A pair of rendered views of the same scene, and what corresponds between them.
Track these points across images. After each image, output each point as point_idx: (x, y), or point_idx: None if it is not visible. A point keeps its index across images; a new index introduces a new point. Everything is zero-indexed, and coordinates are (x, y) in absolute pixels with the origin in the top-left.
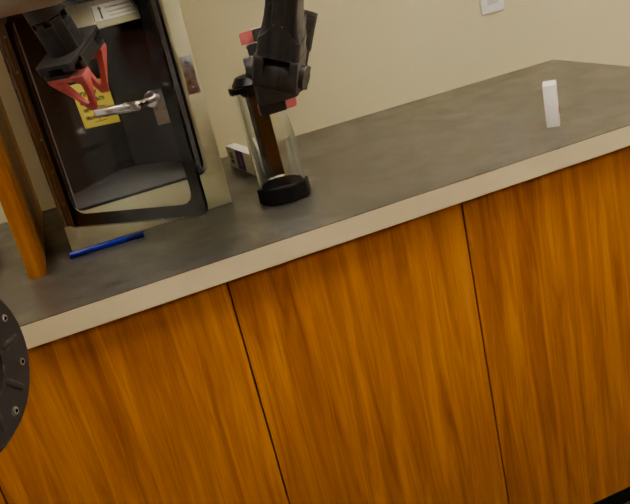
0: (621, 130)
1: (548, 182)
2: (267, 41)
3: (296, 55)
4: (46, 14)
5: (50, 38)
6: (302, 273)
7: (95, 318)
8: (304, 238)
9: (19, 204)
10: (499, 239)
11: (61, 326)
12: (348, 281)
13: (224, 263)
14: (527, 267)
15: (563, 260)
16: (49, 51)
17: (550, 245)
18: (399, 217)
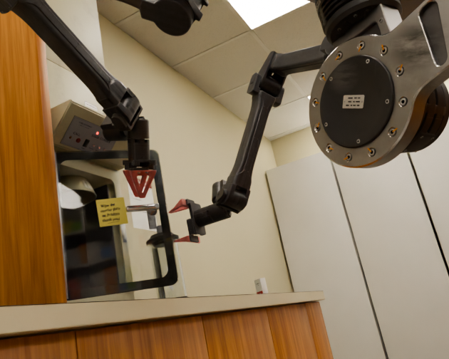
0: (301, 293)
1: (285, 312)
2: (240, 177)
3: (250, 186)
4: (147, 135)
5: (144, 147)
6: (226, 326)
7: (163, 310)
8: (233, 298)
9: (63, 258)
10: (279, 337)
11: (148, 309)
12: (241, 339)
13: (209, 298)
14: (288, 357)
15: (297, 358)
16: (138, 155)
17: (292, 347)
18: (257, 303)
